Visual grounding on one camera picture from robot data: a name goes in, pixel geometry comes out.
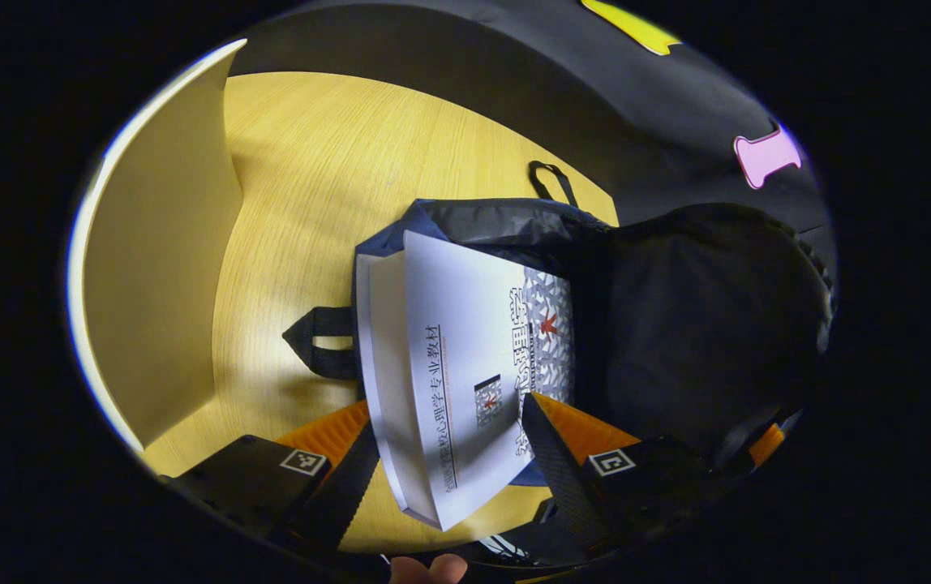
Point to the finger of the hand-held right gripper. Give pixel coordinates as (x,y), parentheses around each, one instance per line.
(765,444)

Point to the white book with patterned cover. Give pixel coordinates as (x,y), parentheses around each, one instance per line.
(465,324)

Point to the blue schoolbag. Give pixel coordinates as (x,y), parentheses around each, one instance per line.
(692,324)

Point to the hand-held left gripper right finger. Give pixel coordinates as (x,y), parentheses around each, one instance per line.
(559,470)

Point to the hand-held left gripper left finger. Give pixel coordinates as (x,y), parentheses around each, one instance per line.
(344,495)

